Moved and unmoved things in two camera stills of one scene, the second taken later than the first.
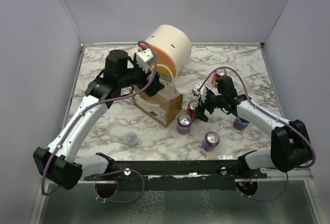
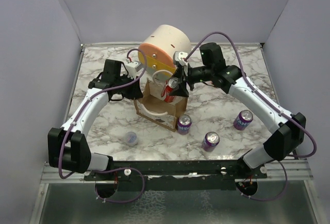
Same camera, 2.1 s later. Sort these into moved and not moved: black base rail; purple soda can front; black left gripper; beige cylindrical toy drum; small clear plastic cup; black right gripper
Moved: black right gripper; black left gripper
Not moved: small clear plastic cup; black base rail; beige cylindrical toy drum; purple soda can front
